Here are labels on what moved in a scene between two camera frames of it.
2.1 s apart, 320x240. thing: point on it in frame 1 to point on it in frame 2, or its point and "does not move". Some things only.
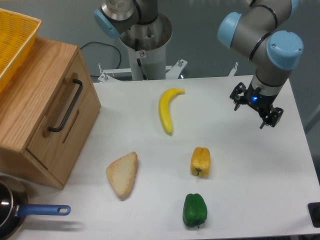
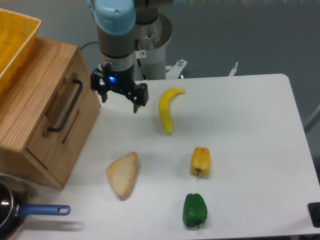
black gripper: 262,102 to 125,80
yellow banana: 164,105 does not move
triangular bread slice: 122,173 does not move
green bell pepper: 194,210 does not move
